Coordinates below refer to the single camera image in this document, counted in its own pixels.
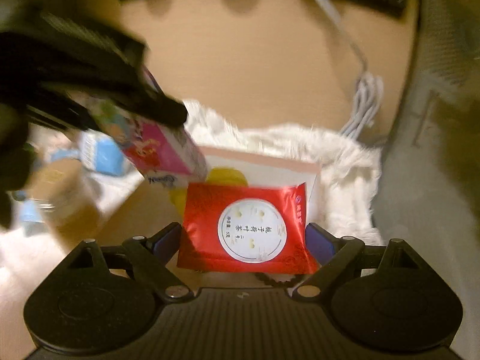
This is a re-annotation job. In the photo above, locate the black computer case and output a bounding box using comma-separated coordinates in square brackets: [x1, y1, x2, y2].
[373, 0, 479, 359]

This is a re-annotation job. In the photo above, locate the yellow minion plush toy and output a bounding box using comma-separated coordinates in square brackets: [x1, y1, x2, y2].
[168, 167, 248, 218]

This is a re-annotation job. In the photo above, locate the pink cardboard box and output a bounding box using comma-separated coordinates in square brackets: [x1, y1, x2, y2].
[200, 146, 324, 224]

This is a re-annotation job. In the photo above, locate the black beaded hair tie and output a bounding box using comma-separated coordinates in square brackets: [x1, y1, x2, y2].
[254, 271, 301, 288]

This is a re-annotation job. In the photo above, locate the clear jar beige lid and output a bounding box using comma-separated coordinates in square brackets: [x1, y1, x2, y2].
[27, 158, 102, 247]

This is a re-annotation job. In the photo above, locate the blue white mask packet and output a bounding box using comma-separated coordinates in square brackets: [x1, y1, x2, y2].
[48, 130, 132, 177]

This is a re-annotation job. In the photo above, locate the pink tissue packet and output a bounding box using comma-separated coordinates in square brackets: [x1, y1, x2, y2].
[84, 65, 209, 190]

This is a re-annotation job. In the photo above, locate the black gloved left hand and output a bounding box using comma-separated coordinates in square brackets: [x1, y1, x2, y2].
[1, 104, 32, 229]

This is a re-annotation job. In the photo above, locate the white textured towel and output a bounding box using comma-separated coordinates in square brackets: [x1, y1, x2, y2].
[0, 98, 386, 290]

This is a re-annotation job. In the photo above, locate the white power cable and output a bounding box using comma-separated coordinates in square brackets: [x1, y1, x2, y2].
[298, 0, 386, 140]

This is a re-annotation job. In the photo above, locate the red tea sachet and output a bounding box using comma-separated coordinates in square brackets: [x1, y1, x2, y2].
[177, 183, 317, 275]

